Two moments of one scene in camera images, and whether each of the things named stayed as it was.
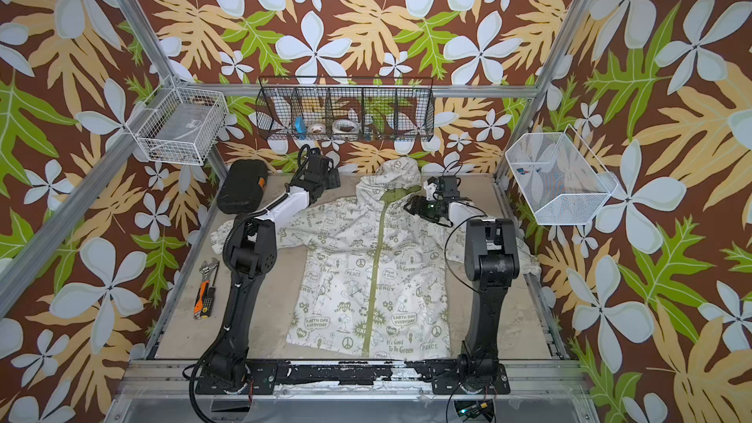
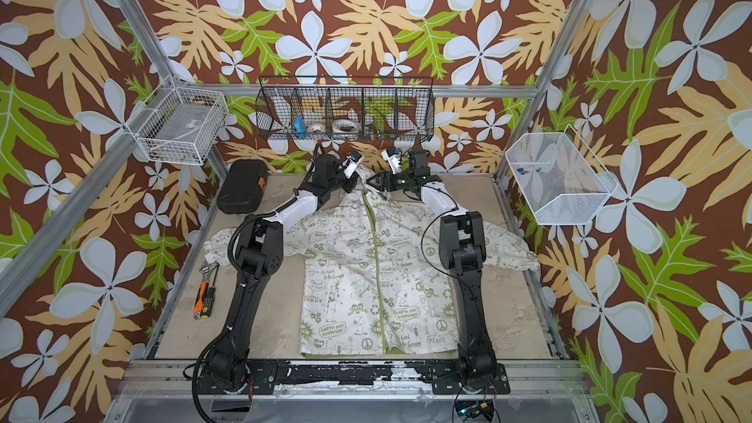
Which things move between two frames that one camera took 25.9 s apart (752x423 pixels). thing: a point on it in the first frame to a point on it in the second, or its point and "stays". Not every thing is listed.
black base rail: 444,379 stays
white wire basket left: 178,125 stays
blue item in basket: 301,126 stays
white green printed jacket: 371,280 stays
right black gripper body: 429,210 to 403,181
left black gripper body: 332,181 to 340,181
